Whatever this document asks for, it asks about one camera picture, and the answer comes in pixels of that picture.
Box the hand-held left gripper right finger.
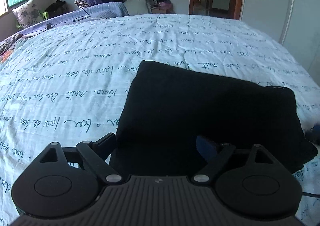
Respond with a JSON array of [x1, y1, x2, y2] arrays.
[[192, 135, 273, 184]]

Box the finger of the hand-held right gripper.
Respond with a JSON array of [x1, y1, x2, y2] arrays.
[[305, 125, 320, 145]]

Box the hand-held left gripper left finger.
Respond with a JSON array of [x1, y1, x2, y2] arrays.
[[40, 133, 125, 184]]

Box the black pants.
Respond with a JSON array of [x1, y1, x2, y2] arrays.
[[110, 60, 318, 174]]

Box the white script printed bed cover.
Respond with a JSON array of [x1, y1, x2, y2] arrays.
[[0, 13, 320, 226]]

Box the light blue quilt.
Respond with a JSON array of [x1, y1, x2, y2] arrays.
[[0, 2, 129, 42]]

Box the floral blanket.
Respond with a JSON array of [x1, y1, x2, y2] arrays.
[[0, 34, 25, 63]]

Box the grey cloth bundle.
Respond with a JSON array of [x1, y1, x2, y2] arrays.
[[124, 0, 153, 14]]

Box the green plastic chair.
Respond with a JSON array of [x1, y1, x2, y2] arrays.
[[15, 11, 48, 29]]

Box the black backpack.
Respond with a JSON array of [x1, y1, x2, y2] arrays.
[[45, 0, 67, 18]]

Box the purple bag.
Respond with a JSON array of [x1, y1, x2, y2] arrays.
[[157, 1, 173, 13]]

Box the floral pillow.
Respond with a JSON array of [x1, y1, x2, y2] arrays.
[[12, 0, 42, 27]]

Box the black cable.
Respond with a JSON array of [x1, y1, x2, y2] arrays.
[[27, 4, 90, 34]]

